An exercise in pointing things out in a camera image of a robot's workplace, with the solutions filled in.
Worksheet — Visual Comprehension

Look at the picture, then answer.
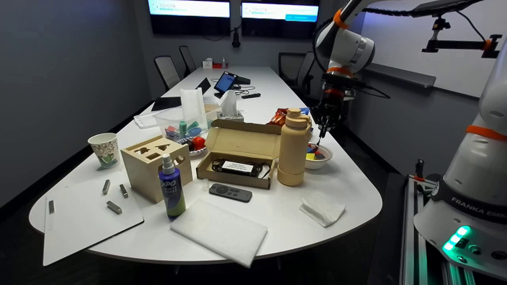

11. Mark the beige water bottle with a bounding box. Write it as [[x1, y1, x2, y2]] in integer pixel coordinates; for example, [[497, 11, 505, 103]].
[[276, 108, 314, 188]]

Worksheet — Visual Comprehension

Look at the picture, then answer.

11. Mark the white bowl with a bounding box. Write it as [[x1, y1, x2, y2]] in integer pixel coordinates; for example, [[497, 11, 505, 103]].
[[305, 141, 335, 171]]

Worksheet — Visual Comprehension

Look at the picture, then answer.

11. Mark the black office chair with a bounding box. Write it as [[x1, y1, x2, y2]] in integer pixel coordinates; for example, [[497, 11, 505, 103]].
[[154, 54, 181, 90], [278, 51, 321, 98], [178, 44, 199, 76]]

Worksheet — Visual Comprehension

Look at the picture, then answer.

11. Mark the red Doritos bag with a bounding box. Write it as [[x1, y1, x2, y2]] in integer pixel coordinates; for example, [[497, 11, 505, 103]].
[[269, 108, 291, 127]]

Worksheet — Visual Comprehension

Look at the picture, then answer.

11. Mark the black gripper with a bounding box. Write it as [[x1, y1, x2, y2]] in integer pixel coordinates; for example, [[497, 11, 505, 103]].
[[316, 86, 352, 139]]

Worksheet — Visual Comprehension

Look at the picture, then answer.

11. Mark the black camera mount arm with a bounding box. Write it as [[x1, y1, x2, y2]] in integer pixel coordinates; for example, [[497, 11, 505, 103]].
[[421, 14, 505, 60]]

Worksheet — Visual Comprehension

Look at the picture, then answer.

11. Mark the black adapter with white label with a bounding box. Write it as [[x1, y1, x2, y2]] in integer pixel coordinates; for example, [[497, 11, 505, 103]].
[[219, 158, 261, 177]]

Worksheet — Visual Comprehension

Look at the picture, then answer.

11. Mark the wooden shape sorter box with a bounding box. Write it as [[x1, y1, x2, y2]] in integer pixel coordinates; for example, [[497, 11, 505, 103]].
[[120, 135, 196, 204]]

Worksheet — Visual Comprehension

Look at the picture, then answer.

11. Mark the white paper sheet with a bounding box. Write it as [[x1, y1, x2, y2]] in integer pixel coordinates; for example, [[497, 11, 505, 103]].
[[134, 112, 161, 130]]

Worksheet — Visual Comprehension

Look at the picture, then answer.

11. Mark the large white board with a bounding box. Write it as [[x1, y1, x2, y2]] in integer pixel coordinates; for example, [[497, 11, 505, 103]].
[[42, 181, 147, 268]]

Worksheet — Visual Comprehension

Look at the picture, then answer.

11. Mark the white folded napkin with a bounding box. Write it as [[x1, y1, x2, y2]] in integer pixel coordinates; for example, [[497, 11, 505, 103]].
[[299, 196, 348, 230]]

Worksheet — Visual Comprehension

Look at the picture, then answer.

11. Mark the patterned paper cup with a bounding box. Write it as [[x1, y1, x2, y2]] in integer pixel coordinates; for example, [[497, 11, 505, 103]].
[[86, 131, 121, 169]]

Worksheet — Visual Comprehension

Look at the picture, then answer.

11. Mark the clear plastic container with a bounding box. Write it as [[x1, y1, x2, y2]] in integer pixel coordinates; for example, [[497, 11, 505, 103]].
[[178, 87, 210, 136]]

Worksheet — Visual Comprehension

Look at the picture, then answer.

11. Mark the wall monitor screen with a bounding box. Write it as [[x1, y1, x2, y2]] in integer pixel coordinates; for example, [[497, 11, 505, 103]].
[[148, 0, 234, 21], [242, 0, 322, 24]]

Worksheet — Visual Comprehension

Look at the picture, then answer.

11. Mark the tablet with blue screen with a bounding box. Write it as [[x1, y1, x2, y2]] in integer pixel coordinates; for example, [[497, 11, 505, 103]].
[[213, 71, 238, 95]]

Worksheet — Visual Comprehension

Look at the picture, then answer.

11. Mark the white cloth towel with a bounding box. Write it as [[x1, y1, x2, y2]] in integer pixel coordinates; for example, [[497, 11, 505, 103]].
[[170, 196, 270, 269]]

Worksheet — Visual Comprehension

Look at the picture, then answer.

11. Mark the grey remote control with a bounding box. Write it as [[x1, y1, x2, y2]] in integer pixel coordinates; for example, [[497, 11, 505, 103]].
[[208, 182, 254, 204]]

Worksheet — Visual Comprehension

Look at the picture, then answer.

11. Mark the open cardboard box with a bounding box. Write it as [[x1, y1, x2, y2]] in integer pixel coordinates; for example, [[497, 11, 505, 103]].
[[196, 117, 284, 190]]

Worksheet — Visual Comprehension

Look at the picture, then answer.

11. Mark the grey whiteboard ledge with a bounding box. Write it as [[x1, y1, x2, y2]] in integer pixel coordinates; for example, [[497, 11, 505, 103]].
[[364, 62, 438, 90]]

